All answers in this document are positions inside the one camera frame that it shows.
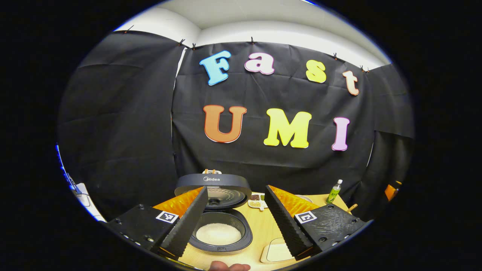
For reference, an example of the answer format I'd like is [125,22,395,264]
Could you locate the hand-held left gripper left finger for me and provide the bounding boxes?
[100,186,209,260]

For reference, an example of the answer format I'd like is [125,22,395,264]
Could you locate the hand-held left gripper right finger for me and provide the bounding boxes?
[264,184,373,261]

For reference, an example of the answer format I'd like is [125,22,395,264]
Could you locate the white rice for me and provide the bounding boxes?
[196,223,242,246]

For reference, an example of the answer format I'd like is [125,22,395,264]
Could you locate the dark grey rice cooker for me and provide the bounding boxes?
[174,173,253,255]

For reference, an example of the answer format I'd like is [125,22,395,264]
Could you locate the cream rectangular tray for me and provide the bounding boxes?
[260,237,296,264]

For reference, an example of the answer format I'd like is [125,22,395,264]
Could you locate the white divided bean dish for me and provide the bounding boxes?
[248,193,268,211]

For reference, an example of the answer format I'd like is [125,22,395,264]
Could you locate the green drink bottle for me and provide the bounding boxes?
[326,179,343,204]

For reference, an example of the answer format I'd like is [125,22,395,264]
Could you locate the white device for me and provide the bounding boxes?
[75,183,106,222]

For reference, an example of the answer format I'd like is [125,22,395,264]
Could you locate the black backdrop cloth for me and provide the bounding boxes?
[56,30,415,222]

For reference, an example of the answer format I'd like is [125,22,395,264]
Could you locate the computer monitor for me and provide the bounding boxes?
[56,145,81,194]

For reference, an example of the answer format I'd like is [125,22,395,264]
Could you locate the row of black cloth clips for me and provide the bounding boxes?
[124,24,371,73]

